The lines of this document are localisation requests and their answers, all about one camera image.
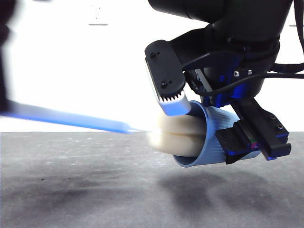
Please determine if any blue ribbed plastic cup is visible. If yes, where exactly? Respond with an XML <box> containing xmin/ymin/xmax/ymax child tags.
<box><xmin>172</xmin><ymin>100</ymin><xmax>262</xmax><ymax>168</ymax></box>

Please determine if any grey-handled sponge cup brush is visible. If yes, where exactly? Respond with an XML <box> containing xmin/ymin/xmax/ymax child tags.
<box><xmin>0</xmin><ymin>99</ymin><xmax>207</xmax><ymax>159</ymax></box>

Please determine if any white wall socket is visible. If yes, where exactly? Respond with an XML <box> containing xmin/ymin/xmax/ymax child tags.
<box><xmin>88</xmin><ymin>4</ymin><xmax>109</xmax><ymax>26</ymax></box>

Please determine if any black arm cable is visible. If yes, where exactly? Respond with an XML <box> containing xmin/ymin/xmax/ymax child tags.
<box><xmin>293</xmin><ymin>0</ymin><xmax>304</xmax><ymax>55</ymax></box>

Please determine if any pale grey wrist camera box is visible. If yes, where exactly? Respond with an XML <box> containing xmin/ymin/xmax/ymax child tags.
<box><xmin>144</xmin><ymin>39</ymin><xmax>192</xmax><ymax>117</ymax></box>

